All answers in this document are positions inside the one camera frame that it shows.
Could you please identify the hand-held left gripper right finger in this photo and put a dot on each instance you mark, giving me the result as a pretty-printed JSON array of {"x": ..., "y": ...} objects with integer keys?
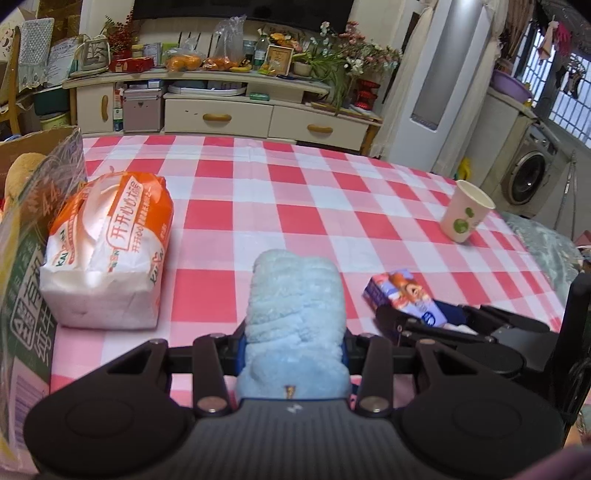
[{"x": 376, "y": 364}]

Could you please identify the wooden photo frame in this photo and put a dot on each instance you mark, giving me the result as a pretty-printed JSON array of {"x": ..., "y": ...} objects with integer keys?
[{"x": 280, "y": 60}]

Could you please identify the glass jar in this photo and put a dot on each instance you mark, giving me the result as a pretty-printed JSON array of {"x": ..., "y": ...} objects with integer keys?
[{"x": 249, "y": 50}]

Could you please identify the white glass kettle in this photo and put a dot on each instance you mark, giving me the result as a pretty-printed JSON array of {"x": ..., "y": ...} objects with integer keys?
[{"x": 92, "y": 55}]

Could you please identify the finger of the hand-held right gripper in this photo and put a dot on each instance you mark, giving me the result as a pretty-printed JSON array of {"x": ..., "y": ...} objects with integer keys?
[
  {"x": 415, "y": 330},
  {"x": 498, "y": 318}
]

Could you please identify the red vase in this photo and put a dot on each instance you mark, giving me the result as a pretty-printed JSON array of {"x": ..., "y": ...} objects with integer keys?
[{"x": 367, "y": 94}]

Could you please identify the tall clear bag of oranges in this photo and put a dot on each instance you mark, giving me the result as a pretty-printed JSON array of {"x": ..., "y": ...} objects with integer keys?
[{"x": 226, "y": 46}]

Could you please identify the small cartoon tissue packet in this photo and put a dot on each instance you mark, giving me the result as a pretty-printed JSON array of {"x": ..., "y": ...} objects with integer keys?
[{"x": 401, "y": 290}]

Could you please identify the light green bin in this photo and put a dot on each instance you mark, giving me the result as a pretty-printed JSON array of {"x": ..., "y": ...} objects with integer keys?
[{"x": 55, "y": 121}]

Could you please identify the cream television cabinet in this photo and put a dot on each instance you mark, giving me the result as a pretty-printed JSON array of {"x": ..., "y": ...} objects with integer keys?
[{"x": 217, "y": 117}]

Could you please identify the grey washing machine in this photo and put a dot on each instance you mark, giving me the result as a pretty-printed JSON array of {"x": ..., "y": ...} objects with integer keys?
[{"x": 526, "y": 175}]

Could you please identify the yellow plastic toy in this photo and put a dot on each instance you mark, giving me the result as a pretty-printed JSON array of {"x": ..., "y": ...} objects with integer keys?
[{"x": 463, "y": 168}]

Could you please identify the white standing air conditioner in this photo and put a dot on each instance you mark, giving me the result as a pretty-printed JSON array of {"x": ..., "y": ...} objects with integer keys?
[{"x": 443, "y": 60}]

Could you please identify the grey patterned fabric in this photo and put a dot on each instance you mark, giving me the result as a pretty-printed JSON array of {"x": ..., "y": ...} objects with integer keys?
[{"x": 545, "y": 249}]

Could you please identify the brown bear plush red outfit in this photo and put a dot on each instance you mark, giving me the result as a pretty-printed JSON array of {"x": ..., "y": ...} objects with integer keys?
[{"x": 23, "y": 175}]

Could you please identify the dark green box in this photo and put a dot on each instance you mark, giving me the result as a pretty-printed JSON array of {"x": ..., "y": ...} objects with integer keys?
[{"x": 51, "y": 99}]

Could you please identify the black television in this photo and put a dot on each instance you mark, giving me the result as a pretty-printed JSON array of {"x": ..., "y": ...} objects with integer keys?
[{"x": 240, "y": 11}]

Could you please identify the red white checked tablecloth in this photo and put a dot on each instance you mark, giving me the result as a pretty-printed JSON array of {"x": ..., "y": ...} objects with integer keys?
[{"x": 323, "y": 198}]

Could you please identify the wooden chair with lace cover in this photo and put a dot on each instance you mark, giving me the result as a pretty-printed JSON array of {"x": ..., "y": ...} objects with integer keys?
[{"x": 34, "y": 60}]

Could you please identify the pink metal case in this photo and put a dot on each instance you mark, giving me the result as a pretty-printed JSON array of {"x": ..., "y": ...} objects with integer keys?
[{"x": 143, "y": 110}]

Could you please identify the green bottle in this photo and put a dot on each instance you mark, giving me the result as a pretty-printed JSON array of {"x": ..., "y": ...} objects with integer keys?
[{"x": 261, "y": 48}]

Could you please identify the small green box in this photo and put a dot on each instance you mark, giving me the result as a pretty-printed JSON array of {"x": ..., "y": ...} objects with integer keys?
[{"x": 259, "y": 96}]

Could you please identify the red box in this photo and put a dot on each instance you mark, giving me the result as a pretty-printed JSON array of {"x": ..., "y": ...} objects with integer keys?
[{"x": 131, "y": 65}]

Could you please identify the orange white snack bag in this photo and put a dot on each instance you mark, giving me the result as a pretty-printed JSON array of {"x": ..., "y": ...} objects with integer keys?
[{"x": 101, "y": 258}]

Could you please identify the low bag of oranges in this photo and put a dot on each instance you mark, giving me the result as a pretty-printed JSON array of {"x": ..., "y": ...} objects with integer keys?
[{"x": 184, "y": 60}]

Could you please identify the yellow bananas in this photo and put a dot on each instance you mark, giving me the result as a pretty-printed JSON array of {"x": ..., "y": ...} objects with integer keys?
[{"x": 240, "y": 69}]

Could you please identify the potted plant with flowers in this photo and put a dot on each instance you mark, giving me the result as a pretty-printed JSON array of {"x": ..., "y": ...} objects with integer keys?
[{"x": 341, "y": 60}]

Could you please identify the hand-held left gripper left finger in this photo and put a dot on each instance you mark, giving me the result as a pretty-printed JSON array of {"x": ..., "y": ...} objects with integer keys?
[{"x": 210, "y": 364}]

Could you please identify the light blue fluffy cloth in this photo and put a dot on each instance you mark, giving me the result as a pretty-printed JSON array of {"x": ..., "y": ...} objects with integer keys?
[{"x": 295, "y": 304}]

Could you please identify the white tray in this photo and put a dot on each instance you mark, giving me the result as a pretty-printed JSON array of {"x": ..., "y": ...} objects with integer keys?
[{"x": 207, "y": 90}]

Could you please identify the white paper cup green print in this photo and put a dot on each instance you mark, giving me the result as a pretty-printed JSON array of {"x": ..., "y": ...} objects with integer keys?
[{"x": 464, "y": 212}]

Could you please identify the purple plastic basin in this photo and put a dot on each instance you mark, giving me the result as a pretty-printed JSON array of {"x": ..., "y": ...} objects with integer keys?
[{"x": 510, "y": 87}]

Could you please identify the cardboard box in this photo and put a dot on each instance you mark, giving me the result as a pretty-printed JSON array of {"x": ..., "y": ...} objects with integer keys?
[{"x": 27, "y": 295}]

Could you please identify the white covered appliance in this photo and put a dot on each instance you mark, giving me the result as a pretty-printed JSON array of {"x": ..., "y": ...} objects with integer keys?
[{"x": 498, "y": 134}]

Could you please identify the hanging clothes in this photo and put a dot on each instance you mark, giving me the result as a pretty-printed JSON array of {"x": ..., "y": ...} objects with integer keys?
[{"x": 563, "y": 60}]

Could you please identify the red berry branch decoration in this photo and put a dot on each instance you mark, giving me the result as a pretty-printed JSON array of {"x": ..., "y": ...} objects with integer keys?
[{"x": 120, "y": 39}]

